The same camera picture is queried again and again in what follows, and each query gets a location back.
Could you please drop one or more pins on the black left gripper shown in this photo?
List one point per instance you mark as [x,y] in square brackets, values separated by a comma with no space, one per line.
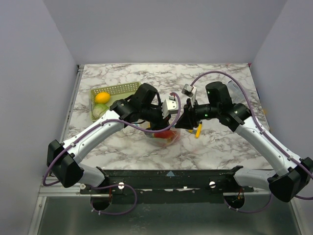
[162,122]

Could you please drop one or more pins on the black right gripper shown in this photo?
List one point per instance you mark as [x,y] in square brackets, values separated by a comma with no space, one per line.
[189,116]

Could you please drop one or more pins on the clear zip top bag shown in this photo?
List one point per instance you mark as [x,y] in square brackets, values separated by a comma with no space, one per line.
[163,139]

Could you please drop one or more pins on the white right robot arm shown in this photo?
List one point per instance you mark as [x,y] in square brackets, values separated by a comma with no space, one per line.
[290,172]

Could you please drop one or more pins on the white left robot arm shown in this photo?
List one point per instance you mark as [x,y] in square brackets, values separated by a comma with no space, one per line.
[64,160]

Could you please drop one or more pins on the yellow hex key set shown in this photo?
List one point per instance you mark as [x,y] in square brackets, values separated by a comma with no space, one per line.
[193,131]

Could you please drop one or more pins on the green perforated plastic basket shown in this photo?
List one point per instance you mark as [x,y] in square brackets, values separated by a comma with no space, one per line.
[117,92]

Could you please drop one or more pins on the orange fruit toy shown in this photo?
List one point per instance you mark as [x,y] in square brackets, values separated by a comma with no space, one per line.
[102,98]

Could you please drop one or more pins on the green cabbage toy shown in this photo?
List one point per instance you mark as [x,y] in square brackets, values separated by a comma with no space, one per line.
[99,110]

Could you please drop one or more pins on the clear plastic screw box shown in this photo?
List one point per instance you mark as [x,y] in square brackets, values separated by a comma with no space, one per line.
[235,92]

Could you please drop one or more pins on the yellow handled screwdriver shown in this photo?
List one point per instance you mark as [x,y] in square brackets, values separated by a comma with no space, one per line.
[198,132]

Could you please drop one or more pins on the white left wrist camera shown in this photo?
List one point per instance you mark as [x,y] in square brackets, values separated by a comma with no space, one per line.
[169,106]

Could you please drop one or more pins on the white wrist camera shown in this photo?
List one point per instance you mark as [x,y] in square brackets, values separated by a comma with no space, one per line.
[191,92]
[169,106]

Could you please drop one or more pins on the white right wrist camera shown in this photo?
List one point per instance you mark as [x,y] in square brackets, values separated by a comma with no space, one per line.
[191,92]

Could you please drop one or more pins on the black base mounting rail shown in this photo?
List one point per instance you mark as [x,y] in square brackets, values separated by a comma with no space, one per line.
[167,186]

